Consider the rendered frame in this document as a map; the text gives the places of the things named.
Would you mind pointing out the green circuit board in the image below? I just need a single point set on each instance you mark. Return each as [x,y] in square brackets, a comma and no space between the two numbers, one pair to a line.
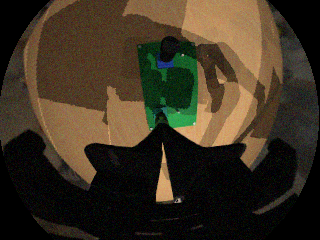
[168,73]

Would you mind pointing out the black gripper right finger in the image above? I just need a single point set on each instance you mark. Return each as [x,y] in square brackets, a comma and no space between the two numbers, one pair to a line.
[186,160]

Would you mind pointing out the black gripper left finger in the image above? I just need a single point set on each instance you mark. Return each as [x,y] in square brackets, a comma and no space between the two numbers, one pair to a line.
[144,160]

